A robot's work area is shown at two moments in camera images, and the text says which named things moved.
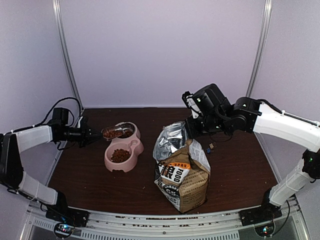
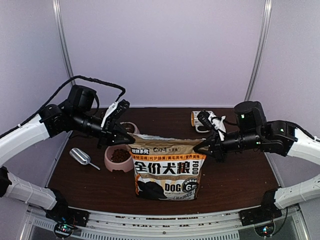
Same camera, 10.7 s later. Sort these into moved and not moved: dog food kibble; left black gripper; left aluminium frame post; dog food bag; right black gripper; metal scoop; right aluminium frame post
Moved: left black gripper; metal scoop; right black gripper; dog food bag
Not moved: right aluminium frame post; dog food kibble; left aluminium frame post
